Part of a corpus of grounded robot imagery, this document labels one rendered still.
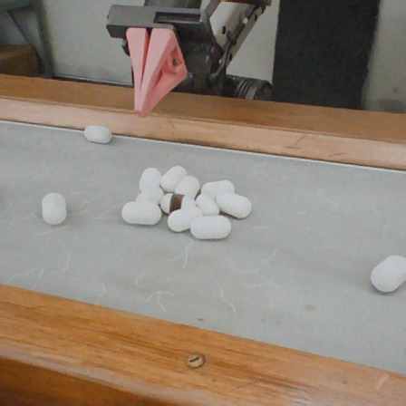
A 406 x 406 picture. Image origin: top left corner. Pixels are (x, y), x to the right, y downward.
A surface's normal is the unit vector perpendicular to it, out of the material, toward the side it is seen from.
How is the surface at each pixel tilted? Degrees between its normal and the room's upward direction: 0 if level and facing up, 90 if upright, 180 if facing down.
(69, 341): 0
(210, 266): 0
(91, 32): 90
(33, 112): 45
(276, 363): 0
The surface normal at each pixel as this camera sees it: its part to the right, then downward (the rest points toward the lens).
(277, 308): 0.00, -0.85
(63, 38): -0.36, 0.50
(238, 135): -0.21, -0.25
